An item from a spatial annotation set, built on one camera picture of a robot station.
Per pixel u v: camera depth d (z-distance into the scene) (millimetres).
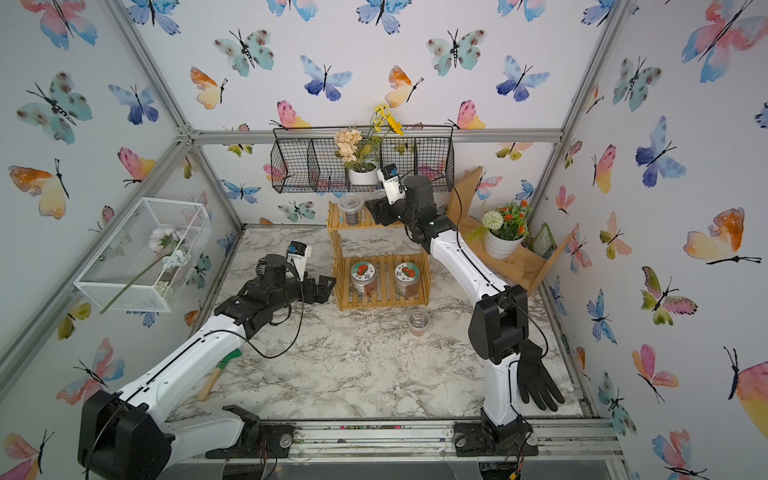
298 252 696
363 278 931
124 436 378
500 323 507
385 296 995
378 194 823
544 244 1105
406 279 932
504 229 932
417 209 654
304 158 979
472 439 730
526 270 982
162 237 724
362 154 867
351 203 805
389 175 710
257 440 684
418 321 887
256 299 598
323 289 723
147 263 727
